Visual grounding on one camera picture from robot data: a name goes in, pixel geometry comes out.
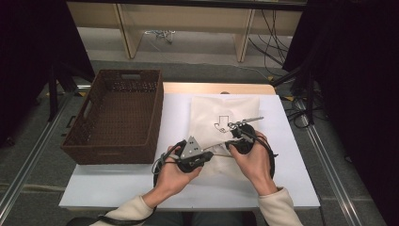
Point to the person's left hand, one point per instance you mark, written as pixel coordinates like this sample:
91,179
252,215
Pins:
171,182

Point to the person's grey pants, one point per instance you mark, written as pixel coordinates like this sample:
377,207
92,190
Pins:
169,220

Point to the black curtain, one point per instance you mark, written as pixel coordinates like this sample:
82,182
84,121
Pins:
28,47
360,78

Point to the black metal stand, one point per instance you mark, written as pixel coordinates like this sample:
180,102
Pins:
53,94

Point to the light wooden shelf unit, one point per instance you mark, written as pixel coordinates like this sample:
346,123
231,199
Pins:
188,19

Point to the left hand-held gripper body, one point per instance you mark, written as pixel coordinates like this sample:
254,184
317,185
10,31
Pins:
191,149

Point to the person's right hand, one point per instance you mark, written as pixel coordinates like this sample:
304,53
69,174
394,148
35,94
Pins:
255,166

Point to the brown woven basket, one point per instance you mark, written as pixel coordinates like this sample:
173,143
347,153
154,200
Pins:
122,119

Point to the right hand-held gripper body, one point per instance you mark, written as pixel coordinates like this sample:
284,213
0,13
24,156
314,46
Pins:
244,146

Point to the black tripod stand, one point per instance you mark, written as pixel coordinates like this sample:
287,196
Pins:
309,94

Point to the metal floor rail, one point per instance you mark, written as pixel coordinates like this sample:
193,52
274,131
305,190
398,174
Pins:
342,194
31,157

